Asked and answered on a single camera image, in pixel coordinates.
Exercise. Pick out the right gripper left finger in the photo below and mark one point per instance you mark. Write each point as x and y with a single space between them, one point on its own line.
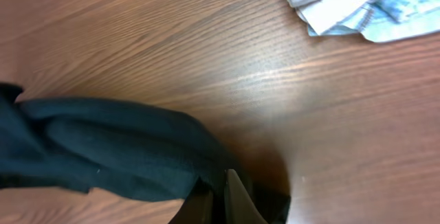
197 207

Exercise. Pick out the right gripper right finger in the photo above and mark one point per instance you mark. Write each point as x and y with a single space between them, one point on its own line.
239 208

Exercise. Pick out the black t-shirt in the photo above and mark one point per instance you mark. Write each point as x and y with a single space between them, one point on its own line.
133 150

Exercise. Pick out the folded light blue jeans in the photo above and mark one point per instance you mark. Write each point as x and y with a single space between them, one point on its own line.
382 21

